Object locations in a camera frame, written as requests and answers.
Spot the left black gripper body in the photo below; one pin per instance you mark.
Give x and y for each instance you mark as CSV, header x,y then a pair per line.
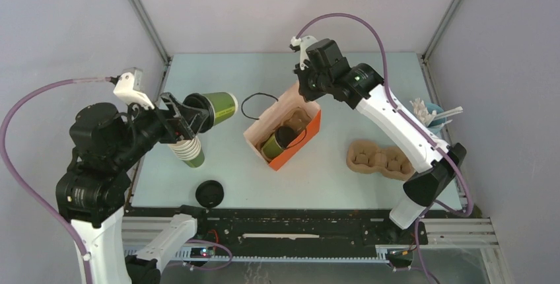
x,y
149,126

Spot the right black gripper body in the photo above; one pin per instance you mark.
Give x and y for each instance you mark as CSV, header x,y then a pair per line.
x,y
312,86

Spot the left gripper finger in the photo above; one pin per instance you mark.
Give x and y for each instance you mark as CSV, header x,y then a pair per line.
x,y
179,110
188,127

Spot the green paper coffee cup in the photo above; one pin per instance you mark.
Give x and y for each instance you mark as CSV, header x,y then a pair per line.
x,y
223,106

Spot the brown pulp cup carrier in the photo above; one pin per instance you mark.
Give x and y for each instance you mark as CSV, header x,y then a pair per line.
x,y
366,157

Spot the black coffee cup lid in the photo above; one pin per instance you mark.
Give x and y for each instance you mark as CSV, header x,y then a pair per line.
x,y
202,103

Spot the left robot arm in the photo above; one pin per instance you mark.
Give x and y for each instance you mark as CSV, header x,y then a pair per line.
x,y
91,195

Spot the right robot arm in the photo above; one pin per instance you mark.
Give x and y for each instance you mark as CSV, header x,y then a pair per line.
x,y
434,160

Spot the stack of paper cups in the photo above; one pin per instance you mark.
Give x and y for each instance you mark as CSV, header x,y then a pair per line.
x,y
189,151

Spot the stack of black lids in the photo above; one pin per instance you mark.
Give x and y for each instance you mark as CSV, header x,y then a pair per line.
x,y
210,194

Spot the blue cup of stirrers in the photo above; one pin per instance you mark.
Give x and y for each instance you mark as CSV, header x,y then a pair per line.
x,y
432,116

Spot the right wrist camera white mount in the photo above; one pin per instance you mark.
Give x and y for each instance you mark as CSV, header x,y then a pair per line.
x,y
301,45

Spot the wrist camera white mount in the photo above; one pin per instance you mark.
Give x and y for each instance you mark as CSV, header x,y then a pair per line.
x,y
129,90
301,45

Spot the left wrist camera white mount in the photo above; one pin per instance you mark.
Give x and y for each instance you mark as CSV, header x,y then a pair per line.
x,y
129,90

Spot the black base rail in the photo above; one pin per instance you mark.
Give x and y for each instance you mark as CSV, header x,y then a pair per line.
x,y
302,233

